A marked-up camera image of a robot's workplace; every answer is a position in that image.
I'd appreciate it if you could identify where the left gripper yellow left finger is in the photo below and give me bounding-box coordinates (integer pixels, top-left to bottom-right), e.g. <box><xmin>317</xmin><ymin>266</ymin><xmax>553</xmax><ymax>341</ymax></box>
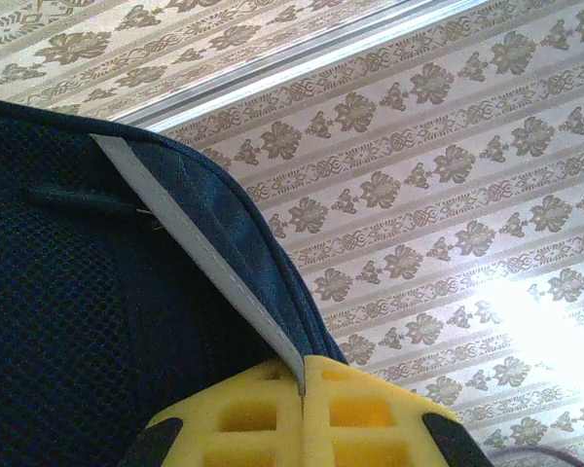
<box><xmin>143</xmin><ymin>361</ymin><xmax>304</xmax><ymax>467</ymax></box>

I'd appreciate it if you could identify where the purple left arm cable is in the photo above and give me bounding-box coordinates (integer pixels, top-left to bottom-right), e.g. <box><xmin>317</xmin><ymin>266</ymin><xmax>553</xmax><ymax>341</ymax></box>
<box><xmin>491</xmin><ymin>443</ymin><xmax>584</xmax><ymax>467</ymax></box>

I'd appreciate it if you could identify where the navy blue school backpack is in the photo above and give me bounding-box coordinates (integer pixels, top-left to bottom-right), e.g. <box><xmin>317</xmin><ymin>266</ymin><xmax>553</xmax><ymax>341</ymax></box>
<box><xmin>0</xmin><ymin>95</ymin><xmax>349</xmax><ymax>467</ymax></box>

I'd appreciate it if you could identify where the aluminium frame post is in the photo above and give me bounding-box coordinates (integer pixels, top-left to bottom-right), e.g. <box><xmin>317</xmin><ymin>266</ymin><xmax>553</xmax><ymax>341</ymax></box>
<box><xmin>109</xmin><ymin>0</ymin><xmax>497</xmax><ymax>135</ymax></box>

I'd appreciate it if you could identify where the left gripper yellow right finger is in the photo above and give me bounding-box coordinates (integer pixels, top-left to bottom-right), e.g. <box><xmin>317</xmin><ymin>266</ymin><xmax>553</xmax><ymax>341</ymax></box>
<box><xmin>302</xmin><ymin>353</ymin><xmax>493</xmax><ymax>467</ymax></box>

